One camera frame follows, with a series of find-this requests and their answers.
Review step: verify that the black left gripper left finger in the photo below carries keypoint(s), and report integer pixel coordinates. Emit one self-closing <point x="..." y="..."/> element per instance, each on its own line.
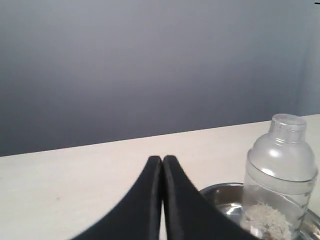
<point x="138" y="215"/>

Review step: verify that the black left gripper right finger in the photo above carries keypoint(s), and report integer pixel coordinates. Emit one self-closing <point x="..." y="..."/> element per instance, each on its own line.
<point x="188" y="215"/>

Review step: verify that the clear plastic shaker bottle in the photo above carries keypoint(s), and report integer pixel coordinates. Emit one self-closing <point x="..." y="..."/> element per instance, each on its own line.
<point x="280" y="176"/>

